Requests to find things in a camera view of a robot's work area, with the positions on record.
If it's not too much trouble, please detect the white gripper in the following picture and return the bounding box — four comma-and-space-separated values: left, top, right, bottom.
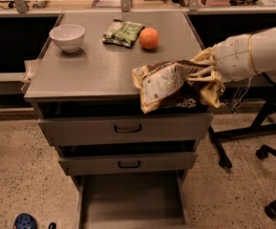
187, 34, 257, 82

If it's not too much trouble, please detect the brown chip bag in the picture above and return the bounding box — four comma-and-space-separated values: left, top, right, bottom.
132, 58, 225, 114

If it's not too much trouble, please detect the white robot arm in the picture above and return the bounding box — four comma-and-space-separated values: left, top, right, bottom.
187, 27, 276, 82

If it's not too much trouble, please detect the grey top drawer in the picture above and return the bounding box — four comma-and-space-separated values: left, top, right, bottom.
38, 113, 213, 146

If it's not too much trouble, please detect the grey drawer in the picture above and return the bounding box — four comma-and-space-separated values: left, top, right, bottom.
38, 113, 213, 146
74, 171, 188, 229
59, 152, 197, 176

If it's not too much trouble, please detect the green chip bag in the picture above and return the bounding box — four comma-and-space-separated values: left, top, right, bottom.
102, 20, 145, 48

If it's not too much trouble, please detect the grey drawer cabinet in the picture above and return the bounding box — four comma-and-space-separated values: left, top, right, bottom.
23, 10, 224, 229

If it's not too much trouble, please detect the grey middle drawer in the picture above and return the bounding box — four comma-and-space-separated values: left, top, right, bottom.
59, 152, 197, 176

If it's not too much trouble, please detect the grey bottom drawer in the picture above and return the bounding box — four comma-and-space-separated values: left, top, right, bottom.
74, 171, 188, 229

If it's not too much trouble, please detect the orange fruit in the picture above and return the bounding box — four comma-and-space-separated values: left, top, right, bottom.
138, 28, 159, 50

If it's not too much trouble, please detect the dark side table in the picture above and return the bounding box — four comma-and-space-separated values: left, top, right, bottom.
208, 73, 276, 169

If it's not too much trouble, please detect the white bowl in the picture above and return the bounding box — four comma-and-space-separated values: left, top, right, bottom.
49, 24, 85, 52

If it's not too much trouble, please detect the black office chair base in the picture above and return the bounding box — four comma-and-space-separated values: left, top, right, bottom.
255, 144, 276, 221

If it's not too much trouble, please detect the blue clog shoe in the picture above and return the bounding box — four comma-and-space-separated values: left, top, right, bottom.
13, 213, 37, 229

